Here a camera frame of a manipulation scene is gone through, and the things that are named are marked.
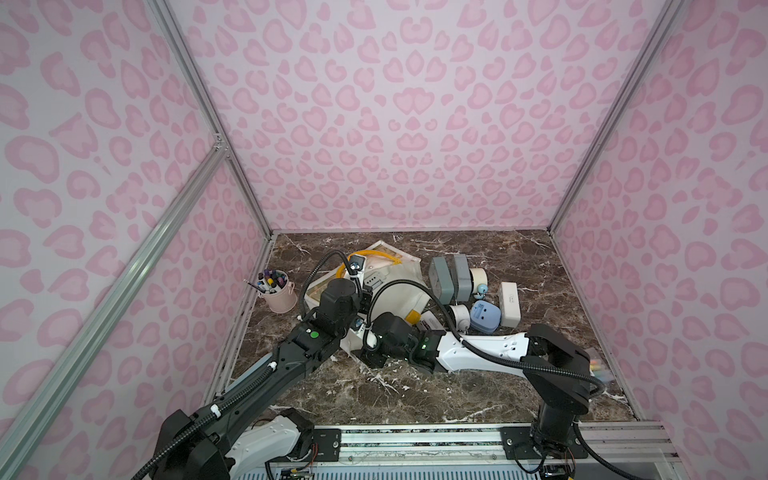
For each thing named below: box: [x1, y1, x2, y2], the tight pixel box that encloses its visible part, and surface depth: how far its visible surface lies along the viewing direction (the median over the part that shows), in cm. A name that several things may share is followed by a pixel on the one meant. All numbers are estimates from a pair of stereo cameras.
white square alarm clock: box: [499, 282, 521, 328], surface depth 94 cm
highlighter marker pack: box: [589, 358, 614, 384], surface depth 86 cm
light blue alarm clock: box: [470, 300, 502, 334], surface depth 94 cm
